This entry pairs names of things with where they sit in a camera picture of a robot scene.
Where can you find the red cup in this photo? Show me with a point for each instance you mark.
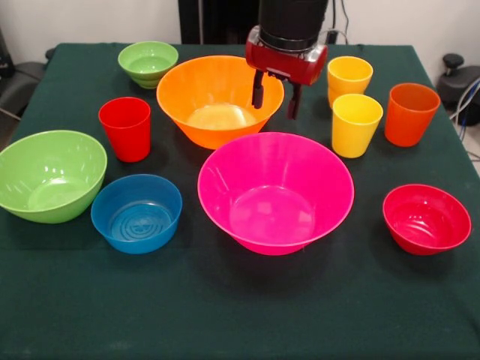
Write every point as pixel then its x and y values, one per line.
pixel 127 142

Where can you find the black power adapter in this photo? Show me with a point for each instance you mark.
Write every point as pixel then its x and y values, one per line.
pixel 332 37

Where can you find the large green bowl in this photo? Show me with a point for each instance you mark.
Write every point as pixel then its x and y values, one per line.
pixel 48 176

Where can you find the orange cup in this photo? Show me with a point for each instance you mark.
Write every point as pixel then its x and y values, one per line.
pixel 407 127

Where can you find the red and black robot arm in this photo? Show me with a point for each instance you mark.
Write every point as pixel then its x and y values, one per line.
pixel 292 18

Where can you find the blue bowl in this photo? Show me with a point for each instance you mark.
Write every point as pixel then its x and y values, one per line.
pixel 135 243

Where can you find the large pink bowl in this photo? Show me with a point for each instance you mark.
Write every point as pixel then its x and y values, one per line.
pixel 270 168

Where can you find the small green bowl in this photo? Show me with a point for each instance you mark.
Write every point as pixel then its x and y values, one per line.
pixel 148 63

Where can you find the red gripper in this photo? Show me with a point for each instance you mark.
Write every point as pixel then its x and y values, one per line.
pixel 285 65

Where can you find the large orange bowl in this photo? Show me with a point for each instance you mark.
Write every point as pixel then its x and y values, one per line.
pixel 210 86

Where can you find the dark green tablecloth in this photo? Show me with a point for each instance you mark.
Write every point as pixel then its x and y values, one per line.
pixel 240 300

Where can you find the black cabinet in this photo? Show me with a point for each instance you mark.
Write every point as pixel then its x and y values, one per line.
pixel 225 18

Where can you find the black chair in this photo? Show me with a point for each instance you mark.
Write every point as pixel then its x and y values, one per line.
pixel 22 82

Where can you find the black equipment base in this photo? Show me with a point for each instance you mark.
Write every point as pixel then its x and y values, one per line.
pixel 457 82

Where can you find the red bowl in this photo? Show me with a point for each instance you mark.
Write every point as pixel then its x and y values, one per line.
pixel 423 221

